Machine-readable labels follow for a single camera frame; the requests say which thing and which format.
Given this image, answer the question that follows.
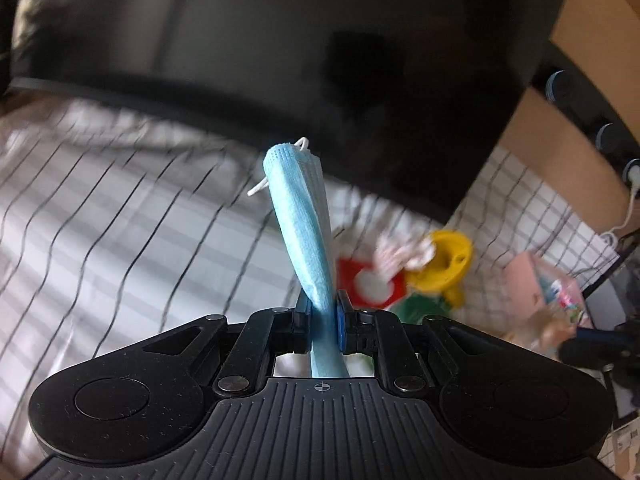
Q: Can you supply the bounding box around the red white paper packet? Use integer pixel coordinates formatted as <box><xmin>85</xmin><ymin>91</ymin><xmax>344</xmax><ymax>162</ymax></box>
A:
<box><xmin>337</xmin><ymin>258</ymin><xmax>407</xmax><ymax>310</ymax></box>

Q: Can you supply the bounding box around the blue surgical face mask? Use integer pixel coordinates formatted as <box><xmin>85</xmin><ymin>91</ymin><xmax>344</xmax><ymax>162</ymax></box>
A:
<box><xmin>247</xmin><ymin>138</ymin><xmax>348</xmax><ymax>378</ymax></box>

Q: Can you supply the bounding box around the green lid glass jar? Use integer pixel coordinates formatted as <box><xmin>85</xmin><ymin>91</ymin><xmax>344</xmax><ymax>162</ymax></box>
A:
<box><xmin>390</xmin><ymin>294</ymin><xmax>451</xmax><ymax>325</ymax></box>

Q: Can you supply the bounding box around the crumpled white tissue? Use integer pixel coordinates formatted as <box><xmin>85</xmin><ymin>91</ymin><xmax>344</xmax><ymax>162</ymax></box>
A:
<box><xmin>372</xmin><ymin>234</ymin><xmax>436</xmax><ymax>276</ymax></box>

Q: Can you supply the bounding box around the yellow plastic funnel toy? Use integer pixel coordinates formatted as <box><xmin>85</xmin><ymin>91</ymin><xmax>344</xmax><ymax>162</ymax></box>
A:
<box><xmin>405</xmin><ymin>230</ymin><xmax>473</xmax><ymax>309</ymax></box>

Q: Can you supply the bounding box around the pink storage box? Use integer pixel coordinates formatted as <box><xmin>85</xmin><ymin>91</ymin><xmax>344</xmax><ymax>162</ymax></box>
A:
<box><xmin>503</xmin><ymin>252</ymin><xmax>591</xmax><ymax>359</ymax></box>

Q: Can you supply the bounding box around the white black grid tablecloth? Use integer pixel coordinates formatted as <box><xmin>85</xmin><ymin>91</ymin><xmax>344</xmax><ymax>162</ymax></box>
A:
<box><xmin>1</xmin><ymin>98</ymin><xmax>617</xmax><ymax>478</ymax></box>

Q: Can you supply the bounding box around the black computer monitor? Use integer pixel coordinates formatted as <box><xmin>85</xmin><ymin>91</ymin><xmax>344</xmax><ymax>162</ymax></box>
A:
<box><xmin>11</xmin><ymin>0</ymin><xmax>563</xmax><ymax>222</ymax></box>

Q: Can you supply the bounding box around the black power strip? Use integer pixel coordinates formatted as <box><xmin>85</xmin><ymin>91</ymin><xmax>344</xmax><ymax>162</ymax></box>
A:
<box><xmin>532</xmin><ymin>41</ymin><xmax>639</xmax><ymax>188</ymax></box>

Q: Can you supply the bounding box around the white power cable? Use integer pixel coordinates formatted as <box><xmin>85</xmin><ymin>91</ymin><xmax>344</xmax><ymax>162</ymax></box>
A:
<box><xmin>598</xmin><ymin>164</ymin><xmax>640</xmax><ymax>246</ymax></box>

